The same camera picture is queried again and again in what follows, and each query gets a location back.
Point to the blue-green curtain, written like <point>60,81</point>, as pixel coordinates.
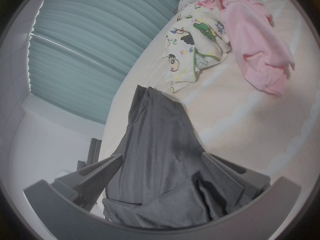
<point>100,14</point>
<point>75,84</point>

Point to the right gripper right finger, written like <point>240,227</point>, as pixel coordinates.
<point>232,176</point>

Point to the bed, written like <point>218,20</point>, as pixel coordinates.
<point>250,121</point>

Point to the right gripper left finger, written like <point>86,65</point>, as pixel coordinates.
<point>95,179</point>

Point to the white printed garment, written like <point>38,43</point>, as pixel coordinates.
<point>195,49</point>

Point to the pink garment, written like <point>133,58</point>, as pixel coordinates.
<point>250,34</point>

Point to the black T-shirt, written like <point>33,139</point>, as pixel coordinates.
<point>155,146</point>

